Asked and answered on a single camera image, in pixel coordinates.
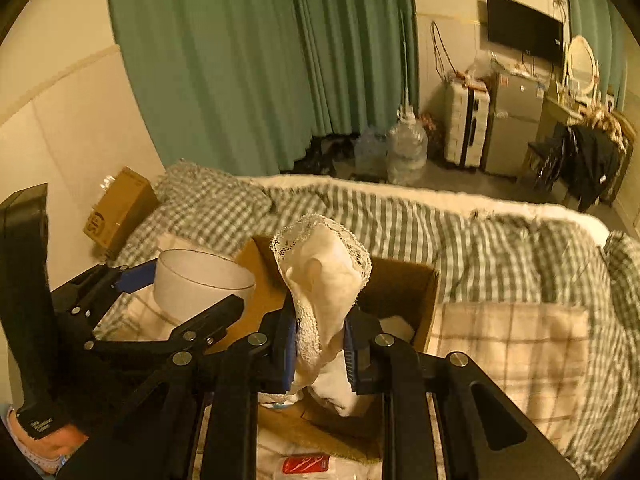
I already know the green curtain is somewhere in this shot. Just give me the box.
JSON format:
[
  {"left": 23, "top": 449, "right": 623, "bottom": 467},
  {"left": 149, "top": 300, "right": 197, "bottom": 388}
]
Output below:
[
  {"left": 108, "top": 0, "right": 419, "bottom": 176},
  {"left": 568, "top": 0, "right": 627, "bottom": 110}
]

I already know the white suitcase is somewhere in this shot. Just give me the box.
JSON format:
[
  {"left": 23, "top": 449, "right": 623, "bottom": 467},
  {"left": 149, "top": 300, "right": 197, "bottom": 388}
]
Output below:
[{"left": 444, "top": 79, "right": 489, "bottom": 168}]

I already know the green curtain right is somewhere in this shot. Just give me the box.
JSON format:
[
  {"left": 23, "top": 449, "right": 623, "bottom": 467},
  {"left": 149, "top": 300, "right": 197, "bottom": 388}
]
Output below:
[{"left": 568, "top": 0, "right": 627, "bottom": 110}]

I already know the chair with black clothes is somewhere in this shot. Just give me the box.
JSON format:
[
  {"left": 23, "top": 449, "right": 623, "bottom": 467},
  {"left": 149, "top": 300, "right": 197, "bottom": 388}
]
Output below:
[{"left": 523, "top": 107, "right": 637, "bottom": 212}]

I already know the small clear water bottle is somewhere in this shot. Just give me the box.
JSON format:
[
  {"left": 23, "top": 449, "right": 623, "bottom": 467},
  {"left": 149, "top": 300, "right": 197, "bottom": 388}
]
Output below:
[{"left": 354, "top": 127, "right": 387, "bottom": 180}]

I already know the beige plaid blanket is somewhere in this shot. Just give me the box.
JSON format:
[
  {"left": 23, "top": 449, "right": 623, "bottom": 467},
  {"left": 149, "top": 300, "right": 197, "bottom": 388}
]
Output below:
[{"left": 126, "top": 257, "right": 589, "bottom": 452}]

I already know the silver mini fridge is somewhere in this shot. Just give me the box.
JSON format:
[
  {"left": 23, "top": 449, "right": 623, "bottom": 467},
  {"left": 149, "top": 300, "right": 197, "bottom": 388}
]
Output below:
[{"left": 482, "top": 68, "right": 544, "bottom": 178}]

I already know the large clear water jug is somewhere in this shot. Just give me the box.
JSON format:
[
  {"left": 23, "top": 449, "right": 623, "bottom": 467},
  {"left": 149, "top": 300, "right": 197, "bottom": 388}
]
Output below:
[{"left": 386, "top": 105, "right": 427, "bottom": 186}]

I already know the open cardboard box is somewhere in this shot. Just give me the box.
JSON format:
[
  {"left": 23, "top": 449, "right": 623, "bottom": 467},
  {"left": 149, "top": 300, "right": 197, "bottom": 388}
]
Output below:
[{"left": 212, "top": 235, "right": 439, "bottom": 464}]

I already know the oval white vanity mirror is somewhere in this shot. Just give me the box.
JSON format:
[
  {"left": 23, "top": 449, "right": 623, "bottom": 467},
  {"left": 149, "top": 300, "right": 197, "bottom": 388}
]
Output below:
[{"left": 563, "top": 35, "right": 599, "bottom": 98}]

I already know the grey tape roll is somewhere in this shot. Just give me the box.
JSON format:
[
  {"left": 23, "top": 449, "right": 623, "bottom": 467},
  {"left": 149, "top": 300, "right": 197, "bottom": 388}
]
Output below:
[{"left": 153, "top": 249, "right": 256, "bottom": 322}]

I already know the cream lace cloth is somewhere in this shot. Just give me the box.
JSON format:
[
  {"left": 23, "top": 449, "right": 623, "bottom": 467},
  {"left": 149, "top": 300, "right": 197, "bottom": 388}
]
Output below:
[{"left": 258, "top": 214, "right": 372, "bottom": 417}]

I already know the person's left hand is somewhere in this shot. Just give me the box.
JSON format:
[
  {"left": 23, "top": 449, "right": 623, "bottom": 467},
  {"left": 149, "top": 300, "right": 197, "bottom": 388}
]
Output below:
[{"left": 1, "top": 404, "right": 89, "bottom": 479}]

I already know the brown carton by wall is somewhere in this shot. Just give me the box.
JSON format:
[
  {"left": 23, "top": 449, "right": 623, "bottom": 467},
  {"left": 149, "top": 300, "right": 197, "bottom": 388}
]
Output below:
[{"left": 84, "top": 167, "right": 160, "bottom": 259}]

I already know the green checked duvet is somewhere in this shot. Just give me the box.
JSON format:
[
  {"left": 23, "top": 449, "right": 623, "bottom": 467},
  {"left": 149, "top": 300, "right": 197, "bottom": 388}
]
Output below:
[{"left": 118, "top": 162, "right": 639, "bottom": 479}]

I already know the clear bag with red label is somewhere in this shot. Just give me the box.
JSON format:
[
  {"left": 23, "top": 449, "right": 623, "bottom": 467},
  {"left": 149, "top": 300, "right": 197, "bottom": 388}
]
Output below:
[{"left": 272, "top": 453, "right": 382, "bottom": 480}]

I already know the black wall television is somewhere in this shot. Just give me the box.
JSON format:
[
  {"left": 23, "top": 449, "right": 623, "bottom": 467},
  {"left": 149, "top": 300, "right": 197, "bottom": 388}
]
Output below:
[{"left": 486, "top": 0, "right": 564, "bottom": 66}]

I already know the green curtain left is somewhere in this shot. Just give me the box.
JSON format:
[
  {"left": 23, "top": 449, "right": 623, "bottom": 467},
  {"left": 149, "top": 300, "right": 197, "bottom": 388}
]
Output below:
[{"left": 108, "top": 0, "right": 419, "bottom": 176}]

